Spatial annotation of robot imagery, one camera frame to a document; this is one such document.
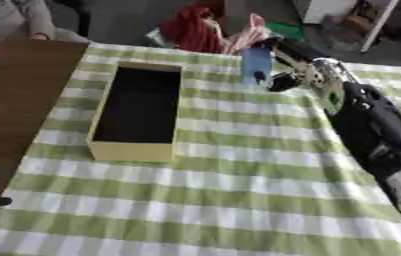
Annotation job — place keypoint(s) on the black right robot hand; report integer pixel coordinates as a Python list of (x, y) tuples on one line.
[(294, 50)]

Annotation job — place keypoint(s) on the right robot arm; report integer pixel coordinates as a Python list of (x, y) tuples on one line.
[(378, 130)]

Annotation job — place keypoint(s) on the tan cardboard box black inside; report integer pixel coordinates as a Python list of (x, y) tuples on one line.
[(134, 106)]

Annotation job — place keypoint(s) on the green bag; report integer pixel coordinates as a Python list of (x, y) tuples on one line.
[(286, 30)]

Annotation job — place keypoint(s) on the pink fabric bundle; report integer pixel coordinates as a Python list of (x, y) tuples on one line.
[(245, 35)]

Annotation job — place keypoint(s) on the white cabinet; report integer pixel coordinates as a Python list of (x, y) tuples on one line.
[(325, 10)]

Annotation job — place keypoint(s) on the white slanted board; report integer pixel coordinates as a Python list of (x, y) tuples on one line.
[(379, 25)]

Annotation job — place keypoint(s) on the red fabric bag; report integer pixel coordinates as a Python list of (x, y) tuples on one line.
[(190, 30)]

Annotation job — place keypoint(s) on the person's hand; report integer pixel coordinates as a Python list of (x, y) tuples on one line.
[(38, 36)]

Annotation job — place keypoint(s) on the person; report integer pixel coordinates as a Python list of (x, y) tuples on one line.
[(11, 15)]

